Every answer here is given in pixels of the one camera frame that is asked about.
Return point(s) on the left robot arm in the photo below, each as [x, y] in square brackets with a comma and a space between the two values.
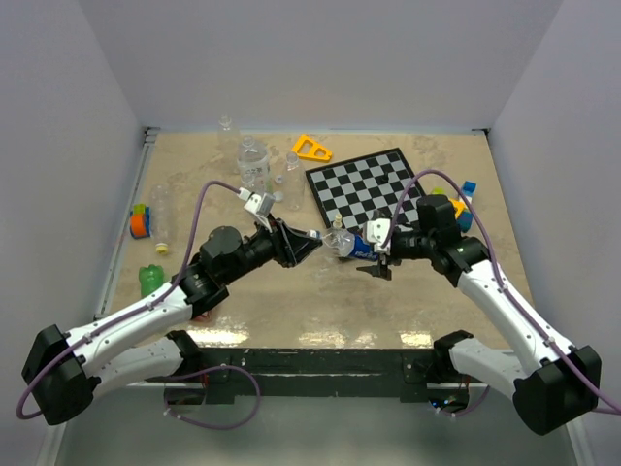
[65, 370]

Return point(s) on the lying clear bottle yellow cap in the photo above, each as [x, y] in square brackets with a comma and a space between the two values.
[161, 227]

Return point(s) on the aluminium rail frame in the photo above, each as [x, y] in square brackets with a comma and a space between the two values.
[136, 187]

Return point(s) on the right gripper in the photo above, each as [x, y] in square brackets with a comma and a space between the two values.
[381, 270]

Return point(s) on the small clear bottle front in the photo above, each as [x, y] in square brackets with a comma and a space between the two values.
[248, 181]

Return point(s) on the black base frame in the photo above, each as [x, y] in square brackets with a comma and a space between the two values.
[408, 375]

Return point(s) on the coloured toy blocks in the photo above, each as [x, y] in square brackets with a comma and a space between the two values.
[463, 214]

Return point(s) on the blue label clear bottle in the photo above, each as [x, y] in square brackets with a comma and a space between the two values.
[344, 244]

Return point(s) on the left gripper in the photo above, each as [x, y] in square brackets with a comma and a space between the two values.
[291, 246]

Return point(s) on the green plastic bottle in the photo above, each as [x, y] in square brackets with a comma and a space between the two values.
[151, 277]

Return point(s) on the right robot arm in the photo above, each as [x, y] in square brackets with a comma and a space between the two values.
[549, 380]

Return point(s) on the clear bottle back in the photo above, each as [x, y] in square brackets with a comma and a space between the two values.
[228, 135]

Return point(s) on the clear bottle near board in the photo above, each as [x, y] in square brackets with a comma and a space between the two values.
[293, 182]

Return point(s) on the orange blue toy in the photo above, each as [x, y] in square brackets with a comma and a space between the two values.
[139, 221]

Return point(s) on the black white chessboard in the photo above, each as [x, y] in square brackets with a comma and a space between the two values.
[354, 189]

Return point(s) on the labelled clear water bottle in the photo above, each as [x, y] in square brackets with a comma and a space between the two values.
[254, 158]

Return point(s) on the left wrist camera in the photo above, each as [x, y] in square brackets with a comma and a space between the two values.
[257, 204]

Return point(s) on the yellow triangular toy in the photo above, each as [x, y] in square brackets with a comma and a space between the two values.
[309, 149]

